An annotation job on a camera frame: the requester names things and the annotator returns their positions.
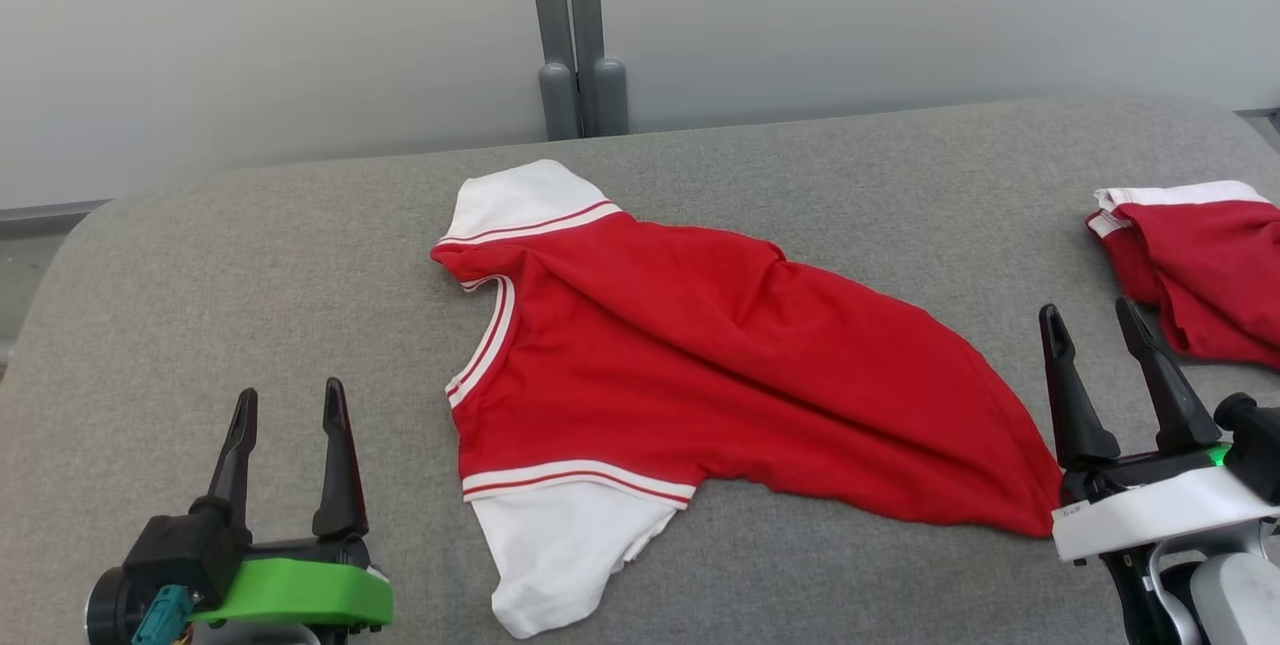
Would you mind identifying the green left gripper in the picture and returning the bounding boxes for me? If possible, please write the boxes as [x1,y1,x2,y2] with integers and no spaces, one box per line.
[188,377,395,631]

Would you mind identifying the grey frame base rail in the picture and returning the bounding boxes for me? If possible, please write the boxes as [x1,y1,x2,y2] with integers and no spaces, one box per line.
[0,200,109,238]

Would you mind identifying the red jersey white sleeves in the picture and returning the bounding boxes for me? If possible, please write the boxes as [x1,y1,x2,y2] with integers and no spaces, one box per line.
[430,159,1063,640]

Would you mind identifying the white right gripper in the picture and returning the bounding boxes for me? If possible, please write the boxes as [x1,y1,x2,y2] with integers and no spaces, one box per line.
[1038,296,1280,564]

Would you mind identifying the red shorts white waistband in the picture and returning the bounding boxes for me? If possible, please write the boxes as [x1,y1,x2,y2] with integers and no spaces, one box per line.
[1085,180,1280,371]

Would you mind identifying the teal left camera connector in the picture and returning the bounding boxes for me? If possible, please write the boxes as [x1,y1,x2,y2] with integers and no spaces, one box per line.
[130,583,193,645]

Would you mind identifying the grey metal frame post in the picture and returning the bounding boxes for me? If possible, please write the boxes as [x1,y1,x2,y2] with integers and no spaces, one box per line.
[563,0,630,137]
[523,0,581,142]

